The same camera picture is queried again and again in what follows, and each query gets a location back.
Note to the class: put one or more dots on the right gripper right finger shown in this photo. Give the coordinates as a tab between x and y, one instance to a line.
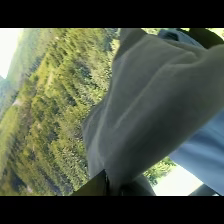
138	187

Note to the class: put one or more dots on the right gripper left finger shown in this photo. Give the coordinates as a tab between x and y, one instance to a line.
95	186

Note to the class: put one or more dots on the grey garment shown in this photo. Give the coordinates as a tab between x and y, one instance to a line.
150	110

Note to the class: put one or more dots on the light blue garment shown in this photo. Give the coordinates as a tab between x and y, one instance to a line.
203	156

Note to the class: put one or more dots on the dark blue garment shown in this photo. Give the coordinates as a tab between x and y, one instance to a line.
175	35

